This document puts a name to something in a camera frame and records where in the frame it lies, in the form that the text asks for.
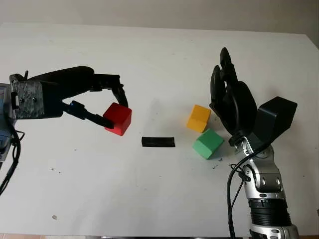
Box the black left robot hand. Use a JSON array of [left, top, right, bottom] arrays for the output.
[[27, 66, 129, 130]]

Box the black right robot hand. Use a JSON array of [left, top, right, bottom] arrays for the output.
[[208, 47, 258, 146]]

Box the yellow cube block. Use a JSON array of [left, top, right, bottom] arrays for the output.
[[186, 104, 212, 133]]

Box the green cube block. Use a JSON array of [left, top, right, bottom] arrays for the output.
[[192, 128, 225, 160]]

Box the red cube block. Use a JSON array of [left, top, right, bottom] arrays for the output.
[[102, 102, 132, 136]]

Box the black tape strip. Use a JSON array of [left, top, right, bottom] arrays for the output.
[[141, 136, 176, 148]]

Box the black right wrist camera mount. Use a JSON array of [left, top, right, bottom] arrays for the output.
[[252, 96, 298, 150]]

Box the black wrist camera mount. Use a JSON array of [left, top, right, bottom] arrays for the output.
[[9, 73, 63, 120], [252, 96, 298, 150]]

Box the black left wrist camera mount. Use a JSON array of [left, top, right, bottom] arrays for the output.
[[9, 73, 63, 120]]

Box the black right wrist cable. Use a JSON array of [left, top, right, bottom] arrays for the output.
[[227, 139, 274, 239]]

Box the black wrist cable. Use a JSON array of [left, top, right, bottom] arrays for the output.
[[227, 139, 274, 239], [0, 119, 26, 198]]

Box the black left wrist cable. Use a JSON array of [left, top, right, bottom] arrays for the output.
[[0, 119, 26, 198]]

